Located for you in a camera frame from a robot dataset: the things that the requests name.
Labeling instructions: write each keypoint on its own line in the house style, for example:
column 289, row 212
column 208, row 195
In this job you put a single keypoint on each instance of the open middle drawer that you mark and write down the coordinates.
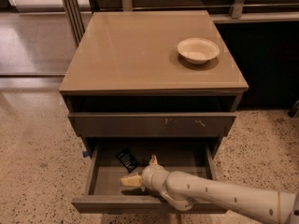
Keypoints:
column 104, row 193

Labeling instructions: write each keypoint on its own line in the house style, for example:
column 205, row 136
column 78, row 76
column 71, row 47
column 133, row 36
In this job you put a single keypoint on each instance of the blue tape piece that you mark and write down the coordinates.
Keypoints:
column 85, row 154

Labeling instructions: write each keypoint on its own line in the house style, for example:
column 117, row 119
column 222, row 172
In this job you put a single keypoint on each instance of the metal shelf frame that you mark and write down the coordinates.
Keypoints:
column 221, row 11

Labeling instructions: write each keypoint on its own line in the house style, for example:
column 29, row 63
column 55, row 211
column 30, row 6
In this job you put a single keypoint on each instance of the grey drawer cabinet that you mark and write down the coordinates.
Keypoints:
column 128, row 62

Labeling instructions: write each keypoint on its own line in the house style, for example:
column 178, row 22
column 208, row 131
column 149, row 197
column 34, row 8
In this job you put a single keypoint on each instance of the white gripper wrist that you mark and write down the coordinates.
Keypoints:
column 149, row 175

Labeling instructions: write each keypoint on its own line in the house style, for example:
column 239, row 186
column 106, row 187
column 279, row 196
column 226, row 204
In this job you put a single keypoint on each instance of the closed grey upper drawer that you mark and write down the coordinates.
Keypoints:
column 139, row 125

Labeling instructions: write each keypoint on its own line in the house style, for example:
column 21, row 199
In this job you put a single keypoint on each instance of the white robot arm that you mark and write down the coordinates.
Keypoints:
column 182, row 190

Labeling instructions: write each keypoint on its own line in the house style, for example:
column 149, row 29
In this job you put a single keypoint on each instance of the white paper bowl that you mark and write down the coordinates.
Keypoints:
column 198, row 50

